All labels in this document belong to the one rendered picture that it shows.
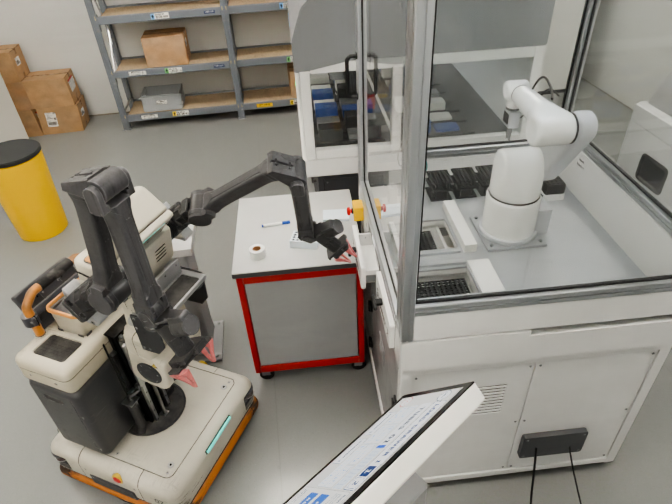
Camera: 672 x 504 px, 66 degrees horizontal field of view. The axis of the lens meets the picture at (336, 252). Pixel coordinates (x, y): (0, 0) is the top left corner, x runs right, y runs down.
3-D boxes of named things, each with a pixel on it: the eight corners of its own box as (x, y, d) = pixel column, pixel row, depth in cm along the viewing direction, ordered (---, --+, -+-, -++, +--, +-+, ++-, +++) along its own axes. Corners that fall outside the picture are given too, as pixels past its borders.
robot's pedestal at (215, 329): (166, 368, 280) (125, 258, 234) (172, 328, 304) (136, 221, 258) (222, 360, 283) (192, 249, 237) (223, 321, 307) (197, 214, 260)
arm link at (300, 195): (286, 155, 159) (287, 185, 154) (305, 154, 159) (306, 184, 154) (298, 221, 198) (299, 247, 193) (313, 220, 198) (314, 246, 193)
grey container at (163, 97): (144, 113, 535) (139, 97, 524) (148, 102, 558) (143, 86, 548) (183, 109, 538) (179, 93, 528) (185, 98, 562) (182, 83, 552)
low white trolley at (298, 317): (256, 386, 268) (231, 274, 221) (258, 304, 317) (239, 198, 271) (367, 374, 270) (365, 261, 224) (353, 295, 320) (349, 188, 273)
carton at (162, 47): (147, 68, 509) (139, 38, 492) (151, 58, 534) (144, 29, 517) (189, 64, 513) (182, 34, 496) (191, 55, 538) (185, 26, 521)
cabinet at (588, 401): (393, 499, 218) (399, 376, 169) (361, 324, 299) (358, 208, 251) (612, 473, 222) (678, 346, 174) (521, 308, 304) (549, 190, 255)
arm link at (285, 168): (278, 139, 151) (278, 168, 147) (309, 159, 161) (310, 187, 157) (184, 195, 176) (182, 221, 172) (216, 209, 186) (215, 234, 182)
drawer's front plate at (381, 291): (389, 349, 176) (389, 326, 170) (376, 292, 199) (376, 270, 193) (394, 348, 176) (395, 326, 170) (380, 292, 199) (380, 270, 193)
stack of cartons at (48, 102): (0, 140, 531) (-40, 56, 480) (11, 127, 556) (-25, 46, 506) (85, 131, 538) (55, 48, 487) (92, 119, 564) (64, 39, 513)
